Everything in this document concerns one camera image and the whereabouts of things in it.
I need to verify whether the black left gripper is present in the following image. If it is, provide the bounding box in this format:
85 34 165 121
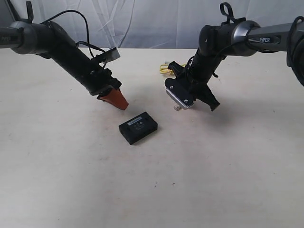
71 57 129 110

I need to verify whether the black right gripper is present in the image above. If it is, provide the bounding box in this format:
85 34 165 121
186 54 221 111

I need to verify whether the small black box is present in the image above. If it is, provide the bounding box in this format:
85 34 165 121
119 112 158 145

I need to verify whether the yellow ethernet cable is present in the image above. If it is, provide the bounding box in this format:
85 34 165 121
158 61 188 111

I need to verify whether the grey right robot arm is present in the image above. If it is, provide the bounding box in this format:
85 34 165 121
187 16 304 110

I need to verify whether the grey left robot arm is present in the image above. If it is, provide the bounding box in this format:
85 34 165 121
0 21 128 110

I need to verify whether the white backdrop curtain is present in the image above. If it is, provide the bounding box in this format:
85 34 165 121
7 0 304 50

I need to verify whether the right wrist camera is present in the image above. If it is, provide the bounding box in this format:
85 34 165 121
164 61 194 110

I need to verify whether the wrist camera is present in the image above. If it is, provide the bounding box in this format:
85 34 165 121
93 47 120 64
164 61 194 110

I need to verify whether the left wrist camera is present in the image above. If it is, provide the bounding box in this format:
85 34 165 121
93 47 120 64

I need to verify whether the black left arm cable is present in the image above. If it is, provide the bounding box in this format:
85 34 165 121
40 9 112 69

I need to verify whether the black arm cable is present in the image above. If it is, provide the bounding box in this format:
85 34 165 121
40 9 112 69
185 2 304 79

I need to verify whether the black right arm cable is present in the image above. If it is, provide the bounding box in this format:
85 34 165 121
185 2 304 79

